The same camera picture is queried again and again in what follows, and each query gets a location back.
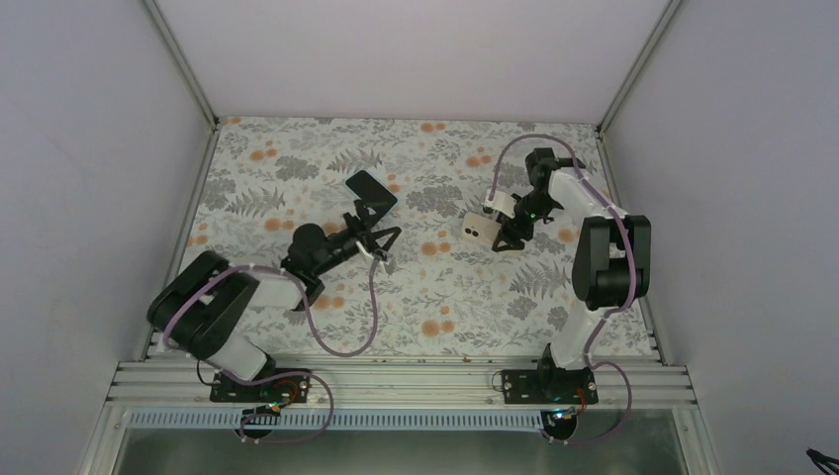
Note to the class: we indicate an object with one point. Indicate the left aluminium frame post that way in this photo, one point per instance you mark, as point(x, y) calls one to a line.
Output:
point(181, 61)

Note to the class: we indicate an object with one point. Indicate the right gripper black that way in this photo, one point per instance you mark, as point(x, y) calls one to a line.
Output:
point(508, 228)

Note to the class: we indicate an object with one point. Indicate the slotted cable duct grey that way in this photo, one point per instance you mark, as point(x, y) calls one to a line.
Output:
point(340, 419)

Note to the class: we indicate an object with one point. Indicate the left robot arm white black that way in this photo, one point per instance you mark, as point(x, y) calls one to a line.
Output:
point(199, 310)

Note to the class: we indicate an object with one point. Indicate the right aluminium frame post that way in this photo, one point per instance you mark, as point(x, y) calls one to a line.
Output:
point(660, 28)

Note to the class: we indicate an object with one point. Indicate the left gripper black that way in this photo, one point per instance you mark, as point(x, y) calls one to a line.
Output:
point(363, 236)

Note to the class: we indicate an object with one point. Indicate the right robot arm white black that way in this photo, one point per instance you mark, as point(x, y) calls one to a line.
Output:
point(611, 265)

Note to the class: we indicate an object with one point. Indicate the beige phone case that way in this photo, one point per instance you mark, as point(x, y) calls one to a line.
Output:
point(480, 230)

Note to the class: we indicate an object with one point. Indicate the phone in light blue case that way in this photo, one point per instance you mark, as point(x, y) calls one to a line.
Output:
point(373, 194)

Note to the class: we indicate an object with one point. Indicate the aluminium frame post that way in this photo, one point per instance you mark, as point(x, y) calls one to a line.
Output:
point(660, 28)
point(181, 61)

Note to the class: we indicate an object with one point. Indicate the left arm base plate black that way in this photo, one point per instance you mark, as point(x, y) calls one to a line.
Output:
point(287, 390)

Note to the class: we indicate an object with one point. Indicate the aluminium mounting rail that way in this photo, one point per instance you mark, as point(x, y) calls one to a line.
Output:
point(423, 383)

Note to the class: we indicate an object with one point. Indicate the floral patterned table mat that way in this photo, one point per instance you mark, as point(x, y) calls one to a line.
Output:
point(446, 296)

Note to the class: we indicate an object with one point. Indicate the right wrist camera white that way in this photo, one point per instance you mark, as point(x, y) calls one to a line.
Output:
point(499, 202)

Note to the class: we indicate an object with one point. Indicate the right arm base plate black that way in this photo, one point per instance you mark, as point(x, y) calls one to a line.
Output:
point(549, 387)

